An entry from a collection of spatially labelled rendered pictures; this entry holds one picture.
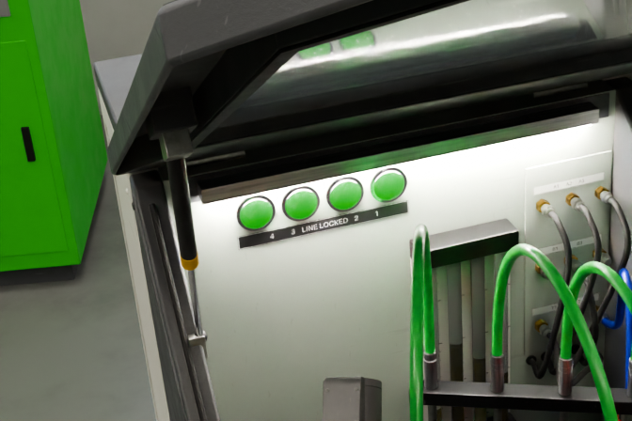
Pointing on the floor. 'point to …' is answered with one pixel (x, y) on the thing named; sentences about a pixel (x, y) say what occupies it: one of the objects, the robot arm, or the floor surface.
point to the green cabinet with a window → (45, 119)
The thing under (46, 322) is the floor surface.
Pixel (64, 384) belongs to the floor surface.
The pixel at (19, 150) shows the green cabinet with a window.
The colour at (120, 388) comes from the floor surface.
